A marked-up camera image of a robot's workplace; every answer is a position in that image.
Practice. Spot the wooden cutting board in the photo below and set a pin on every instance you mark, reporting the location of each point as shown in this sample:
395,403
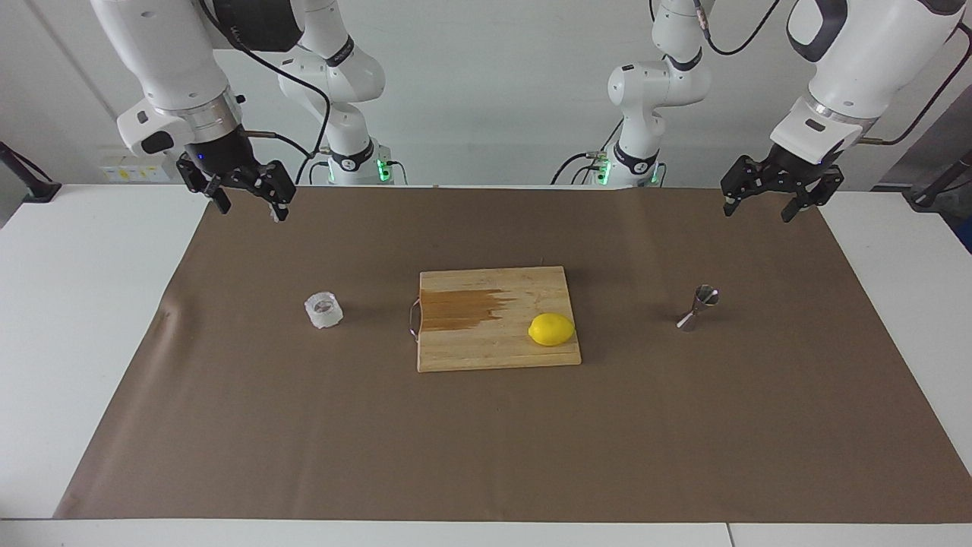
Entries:
471,349

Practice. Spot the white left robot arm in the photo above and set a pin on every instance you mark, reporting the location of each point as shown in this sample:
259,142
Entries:
866,68

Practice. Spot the blue object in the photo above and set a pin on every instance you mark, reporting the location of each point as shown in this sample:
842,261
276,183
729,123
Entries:
967,235

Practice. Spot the white wall outlet strip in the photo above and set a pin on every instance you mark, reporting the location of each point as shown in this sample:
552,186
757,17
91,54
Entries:
133,171

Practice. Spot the yellow lemon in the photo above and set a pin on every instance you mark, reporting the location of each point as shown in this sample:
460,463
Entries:
551,330

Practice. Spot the black clamp stand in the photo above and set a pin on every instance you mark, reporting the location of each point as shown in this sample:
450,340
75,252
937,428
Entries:
930,194
34,188

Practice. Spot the dark grey panel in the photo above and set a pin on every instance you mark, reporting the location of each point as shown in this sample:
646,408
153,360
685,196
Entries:
938,137

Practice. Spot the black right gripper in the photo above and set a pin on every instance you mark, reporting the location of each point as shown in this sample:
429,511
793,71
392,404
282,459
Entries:
224,156

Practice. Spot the brown paper table mat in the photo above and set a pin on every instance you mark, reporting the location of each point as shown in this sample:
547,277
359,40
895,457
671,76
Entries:
304,425

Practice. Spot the steel cocktail jigger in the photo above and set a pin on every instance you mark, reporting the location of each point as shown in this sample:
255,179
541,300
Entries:
706,296

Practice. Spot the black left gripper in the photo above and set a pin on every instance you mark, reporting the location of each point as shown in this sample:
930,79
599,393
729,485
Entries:
797,169

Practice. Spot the clear plastic cup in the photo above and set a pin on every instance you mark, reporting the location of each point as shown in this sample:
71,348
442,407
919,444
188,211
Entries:
324,311

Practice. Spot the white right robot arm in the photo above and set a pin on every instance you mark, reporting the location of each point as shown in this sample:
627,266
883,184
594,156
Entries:
175,61

